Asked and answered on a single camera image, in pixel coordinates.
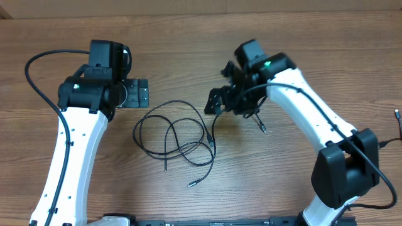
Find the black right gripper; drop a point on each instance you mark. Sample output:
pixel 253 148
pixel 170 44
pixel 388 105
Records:
pixel 214 101

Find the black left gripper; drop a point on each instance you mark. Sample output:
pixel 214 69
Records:
pixel 138 93

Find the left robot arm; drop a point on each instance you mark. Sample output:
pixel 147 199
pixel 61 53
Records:
pixel 87 102

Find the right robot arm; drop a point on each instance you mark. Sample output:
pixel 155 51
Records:
pixel 347 159

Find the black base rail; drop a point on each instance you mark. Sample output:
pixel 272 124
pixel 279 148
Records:
pixel 130 220

